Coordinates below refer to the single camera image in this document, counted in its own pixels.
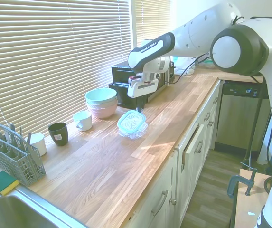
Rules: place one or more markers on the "stainless steel sink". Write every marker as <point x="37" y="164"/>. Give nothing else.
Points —
<point x="12" y="213"/>

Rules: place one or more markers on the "cream bowl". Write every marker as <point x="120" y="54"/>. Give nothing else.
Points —
<point x="102" y="106"/>

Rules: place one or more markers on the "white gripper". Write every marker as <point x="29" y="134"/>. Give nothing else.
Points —
<point x="143" y="90"/>

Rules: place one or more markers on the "stainless steel dishwasher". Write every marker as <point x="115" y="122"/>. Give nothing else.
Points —
<point x="233" y="118"/>

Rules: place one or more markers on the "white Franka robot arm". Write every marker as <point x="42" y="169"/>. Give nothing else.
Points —
<point x="235" y="50"/>

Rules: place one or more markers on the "metal cutlery piece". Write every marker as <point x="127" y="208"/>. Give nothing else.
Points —
<point x="20" y="131"/>
<point x="12" y="127"/>
<point x="29" y="139"/>

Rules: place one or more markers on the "green and yellow sponge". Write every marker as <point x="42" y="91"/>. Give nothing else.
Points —
<point x="1" y="181"/>

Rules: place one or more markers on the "mint green bowl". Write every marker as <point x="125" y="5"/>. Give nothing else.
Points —
<point x="100" y="96"/>

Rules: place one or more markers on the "metal cabinet knob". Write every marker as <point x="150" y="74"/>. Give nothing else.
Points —
<point x="211" y="123"/>
<point x="172" y="201"/>

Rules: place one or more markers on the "beige window blinds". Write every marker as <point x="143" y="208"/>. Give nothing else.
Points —
<point x="55" y="59"/>
<point x="150" y="19"/>

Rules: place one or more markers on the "clear glass food container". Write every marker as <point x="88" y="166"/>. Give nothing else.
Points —
<point x="135" y="135"/>

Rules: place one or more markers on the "white plastic bag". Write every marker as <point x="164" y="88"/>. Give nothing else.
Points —
<point x="183" y="64"/>

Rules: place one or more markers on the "clear lid with teal rim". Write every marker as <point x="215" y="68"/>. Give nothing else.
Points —
<point x="131" y="121"/>

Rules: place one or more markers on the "white kitchen cabinet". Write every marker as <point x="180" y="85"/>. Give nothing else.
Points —
<point x="185" y="185"/>

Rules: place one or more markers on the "dark green metal clamp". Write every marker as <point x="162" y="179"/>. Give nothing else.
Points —
<point x="241" y="180"/>

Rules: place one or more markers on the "black camera stand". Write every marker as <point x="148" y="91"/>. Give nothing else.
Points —
<point x="256" y="116"/>

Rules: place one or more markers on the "black toaster oven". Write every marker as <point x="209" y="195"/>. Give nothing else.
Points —
<point x="119" y="78"/>

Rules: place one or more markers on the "white paper scrap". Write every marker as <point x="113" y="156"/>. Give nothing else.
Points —
<point x="252" y="213"/>

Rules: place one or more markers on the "grey plastic cutlery basket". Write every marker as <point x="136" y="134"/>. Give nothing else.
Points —
<point x="19" y="166"/>

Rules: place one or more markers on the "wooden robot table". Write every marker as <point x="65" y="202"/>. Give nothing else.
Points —
<point x="249" y="209"/>

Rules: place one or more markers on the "pink bowl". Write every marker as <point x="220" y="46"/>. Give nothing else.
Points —
<point x="102" y="113"/>

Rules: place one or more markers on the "black cup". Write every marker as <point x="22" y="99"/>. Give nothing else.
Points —
<point x="58" y="135"/>

